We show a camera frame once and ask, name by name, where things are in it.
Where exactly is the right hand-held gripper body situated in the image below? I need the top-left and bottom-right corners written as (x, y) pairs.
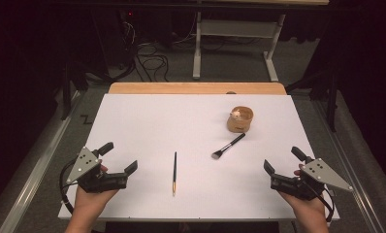
top-left (270, 156), bottom-right (355, 202)

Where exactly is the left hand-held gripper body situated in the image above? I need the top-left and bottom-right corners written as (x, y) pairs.
top-left (66, 146), bottom-right (130, 194)

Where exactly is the thin black brush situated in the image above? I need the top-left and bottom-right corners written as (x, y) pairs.
top-left (172, 150), bottom-right (178, 197)

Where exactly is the black makeup brush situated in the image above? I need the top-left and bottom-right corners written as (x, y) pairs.
top-left (210, 132), bottom-right (246, 160)

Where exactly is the wooden cup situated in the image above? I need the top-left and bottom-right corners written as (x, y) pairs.
top-left (226, 106), bottom-right (254, 134)

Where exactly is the person's right hand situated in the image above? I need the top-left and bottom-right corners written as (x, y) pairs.
top-left (277, 163), bottom-right (329, 221)

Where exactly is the person's left hand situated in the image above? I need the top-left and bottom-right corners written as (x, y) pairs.
top-left (74, 164), bottom-right (119, 216)

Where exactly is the black stand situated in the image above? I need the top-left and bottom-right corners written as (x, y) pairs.
top-left (59, 61), bottom-right (89, 121)
top-left (286, 69), bottom-right (341, 133)

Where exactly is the white board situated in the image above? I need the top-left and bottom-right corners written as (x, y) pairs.
top-left (57, 93), bottom-right (340, 223)

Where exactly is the wooden table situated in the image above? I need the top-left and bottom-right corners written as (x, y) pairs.
top-left (108, 82), bottom-right (288, 96)

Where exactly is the white-framed desk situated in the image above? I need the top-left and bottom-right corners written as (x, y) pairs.
top-left (187, 0), bottom-right (331, 83)

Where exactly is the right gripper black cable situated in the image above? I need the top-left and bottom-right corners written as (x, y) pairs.
top-left (306, 182), bottom-right (337, 223)

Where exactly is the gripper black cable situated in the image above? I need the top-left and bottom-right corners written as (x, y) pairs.
top-left (58, 158), bottom-right (82, 216)
top-left (306, 182), bottom-right (337, 223)

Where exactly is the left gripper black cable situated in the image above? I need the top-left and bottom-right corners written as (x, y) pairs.
top-left (58, 158), bottom-right (82, 216)

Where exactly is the aluminium rail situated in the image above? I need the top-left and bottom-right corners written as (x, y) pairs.
top-left (0, 90), bottom-right (82, 233)
top-left (311, 100), bottom-right (386, 233)

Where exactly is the tangle of black floor cables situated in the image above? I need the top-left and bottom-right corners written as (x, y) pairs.
top-left (116, 40), bottom-right (171, 83)

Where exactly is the white cable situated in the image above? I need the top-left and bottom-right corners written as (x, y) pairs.
top-left (173, 13), bottom-right (199, 46)

